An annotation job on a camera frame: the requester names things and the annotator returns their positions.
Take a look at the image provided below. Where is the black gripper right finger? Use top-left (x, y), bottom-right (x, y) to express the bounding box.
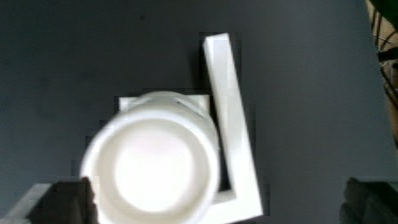
top-left (339, 178), bottom-right (398, 224)

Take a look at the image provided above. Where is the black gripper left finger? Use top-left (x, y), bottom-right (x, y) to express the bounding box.
top-left (5, 178), bottom-right (97, 224)

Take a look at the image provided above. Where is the white lamp hood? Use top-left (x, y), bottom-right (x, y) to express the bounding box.
top-left (79, 104), bottom-right (220, 224)

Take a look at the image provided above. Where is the white lamp base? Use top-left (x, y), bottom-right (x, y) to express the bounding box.
top-left (117, 91), bottom-right (209, 116)

